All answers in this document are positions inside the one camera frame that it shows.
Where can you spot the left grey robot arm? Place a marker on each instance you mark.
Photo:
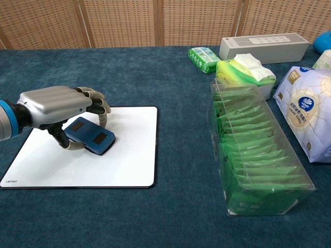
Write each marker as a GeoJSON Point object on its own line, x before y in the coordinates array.
{"type": "Point", "coordinates": [6, 121]}

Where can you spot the wooden rattan folding screen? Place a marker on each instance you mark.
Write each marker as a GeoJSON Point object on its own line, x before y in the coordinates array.
{"type": "Point", "coordinates": [124, 23]}

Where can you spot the blue detergent bottle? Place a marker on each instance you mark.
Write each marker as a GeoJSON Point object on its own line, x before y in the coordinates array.
{"type": "Point", "coordinates": [324, 42]}

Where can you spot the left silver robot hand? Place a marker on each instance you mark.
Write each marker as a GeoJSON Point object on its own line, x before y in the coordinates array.
{"type": "Point", "coordinates": [54, 103]}

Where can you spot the blue board eraser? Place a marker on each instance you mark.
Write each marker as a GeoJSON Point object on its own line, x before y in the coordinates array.
{"type": "Point", "coordinates": [90, 135]}

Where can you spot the dark blue table cloth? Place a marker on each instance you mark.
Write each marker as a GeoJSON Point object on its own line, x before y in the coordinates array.
{"type": "Point", "coordinates": [181, 129]}

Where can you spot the grey power strip box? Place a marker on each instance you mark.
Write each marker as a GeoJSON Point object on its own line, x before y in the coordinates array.
{"type": "Point", "coordinates": [271, 51]}

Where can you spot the white paper cup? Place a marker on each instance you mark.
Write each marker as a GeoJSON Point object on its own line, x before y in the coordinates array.
{"type": "Point", "coordinates": [324, 60]}

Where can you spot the clear box of green sachets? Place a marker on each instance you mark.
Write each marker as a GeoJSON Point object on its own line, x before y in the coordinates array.
{"type": "Point", "coordinates": [258, 155]}

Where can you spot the green facial tissue pack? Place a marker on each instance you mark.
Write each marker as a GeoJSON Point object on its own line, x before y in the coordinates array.
{"type": "Point", "coordinates": [232, 72]}

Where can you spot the green wet wipes pack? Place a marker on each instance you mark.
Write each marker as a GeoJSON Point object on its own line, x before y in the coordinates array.
{"type": "Point", "coordinates": [201, 58]}

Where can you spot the white blue refill pouch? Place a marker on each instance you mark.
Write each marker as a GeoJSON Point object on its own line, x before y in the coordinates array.
{"type": "Point", "coordinates": [305, 111]}

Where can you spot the white drawing board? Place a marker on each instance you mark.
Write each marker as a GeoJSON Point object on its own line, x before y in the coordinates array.
{"type": "Point", "coordinates": [129, 160]}

